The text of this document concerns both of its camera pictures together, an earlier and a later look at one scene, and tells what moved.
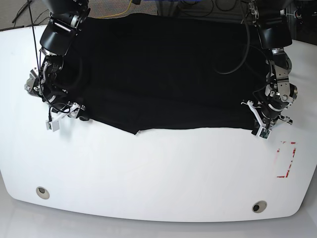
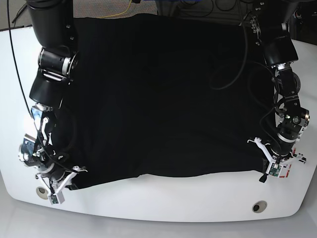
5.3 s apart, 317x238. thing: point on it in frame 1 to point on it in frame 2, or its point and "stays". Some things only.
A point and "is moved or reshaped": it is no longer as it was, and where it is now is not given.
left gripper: (59, 106) to (55, 187)
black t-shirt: (155, 72) is moved or reshaped
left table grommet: (42, 192) stays
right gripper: (267, 114) to (272, 164)
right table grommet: (259, 207) stays
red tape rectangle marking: (278, 150) stays
